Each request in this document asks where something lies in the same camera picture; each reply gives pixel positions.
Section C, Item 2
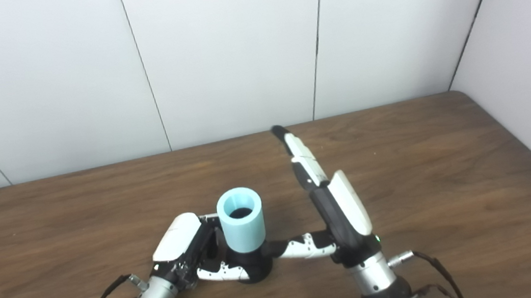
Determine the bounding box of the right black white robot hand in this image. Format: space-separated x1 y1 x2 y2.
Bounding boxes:
253 115 386 276

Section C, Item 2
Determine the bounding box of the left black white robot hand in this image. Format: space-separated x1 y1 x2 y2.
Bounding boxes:
144 207 250 294

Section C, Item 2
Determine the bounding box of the light-blue cylindrical hose piece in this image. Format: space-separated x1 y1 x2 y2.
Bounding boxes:
214 185 268 255

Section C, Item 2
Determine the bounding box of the black funnel-shaped nozzle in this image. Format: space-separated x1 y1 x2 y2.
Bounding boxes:
224 240 276 286

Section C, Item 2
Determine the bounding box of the thick black right wrist cable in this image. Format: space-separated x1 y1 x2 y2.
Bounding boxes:
388 245 467 298

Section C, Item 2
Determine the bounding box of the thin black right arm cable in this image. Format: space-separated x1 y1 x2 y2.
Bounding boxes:
408 281 455 298

